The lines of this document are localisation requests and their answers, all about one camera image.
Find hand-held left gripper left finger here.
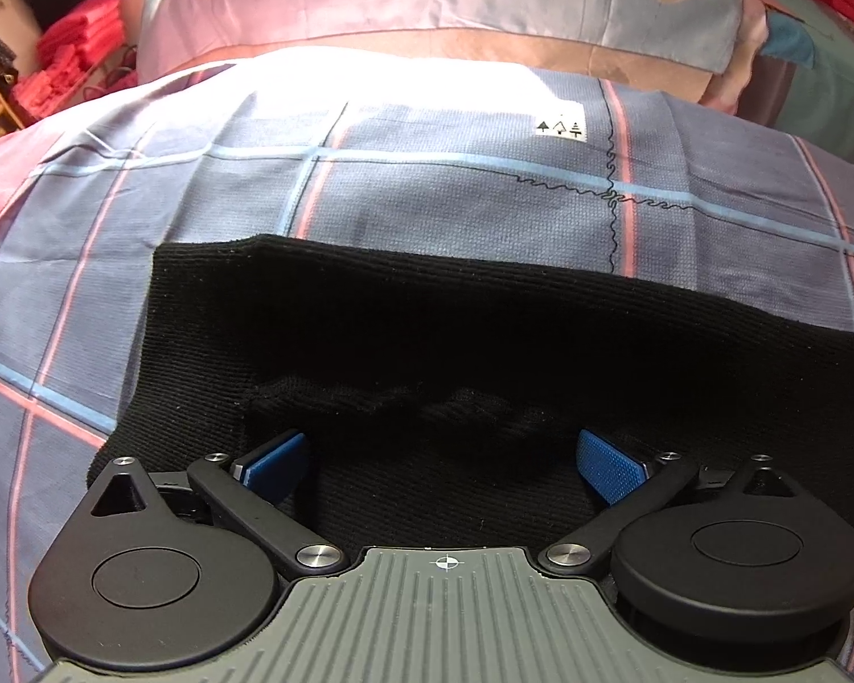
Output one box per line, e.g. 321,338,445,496
85,430,347,577

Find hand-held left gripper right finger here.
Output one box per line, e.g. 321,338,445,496
539,429,804,576

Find black ribbed pants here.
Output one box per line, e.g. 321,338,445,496
84,234,854,571

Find plaid blue pink bed sheet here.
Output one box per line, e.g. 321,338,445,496
0,51,854,683

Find teal blanket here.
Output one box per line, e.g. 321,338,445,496
736,0,854,173

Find stack of red cloths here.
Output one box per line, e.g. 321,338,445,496
10,0,127,117

